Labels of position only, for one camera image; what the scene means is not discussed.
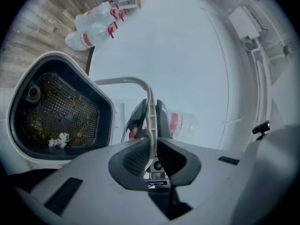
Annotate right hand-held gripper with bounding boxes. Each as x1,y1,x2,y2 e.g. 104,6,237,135
125,99,173,189

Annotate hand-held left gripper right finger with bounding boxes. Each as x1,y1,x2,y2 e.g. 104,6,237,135
156,137,246,221

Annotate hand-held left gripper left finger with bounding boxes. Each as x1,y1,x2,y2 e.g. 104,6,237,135
35,137,170,225

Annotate white bin with black liner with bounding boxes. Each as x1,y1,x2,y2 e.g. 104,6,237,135
6,51,157,166

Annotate person's right hand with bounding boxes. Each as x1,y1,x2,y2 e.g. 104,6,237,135
128,126,139,141

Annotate white plastic bag red stripe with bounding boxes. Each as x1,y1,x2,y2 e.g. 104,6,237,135
170,112,200,139

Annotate white tissue wad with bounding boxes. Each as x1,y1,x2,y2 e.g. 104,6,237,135
48,132,69,149

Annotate white plastic bags red print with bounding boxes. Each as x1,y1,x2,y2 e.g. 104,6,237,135
64,22,119,52

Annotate white air conditioner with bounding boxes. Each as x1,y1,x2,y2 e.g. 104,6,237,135
228,5,263,41

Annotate black head-worn camera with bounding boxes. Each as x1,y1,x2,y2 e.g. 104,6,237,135
252,120,271,141

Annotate clear water jug red handle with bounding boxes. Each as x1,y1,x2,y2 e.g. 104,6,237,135
75,1,120,31
117,1,131,22

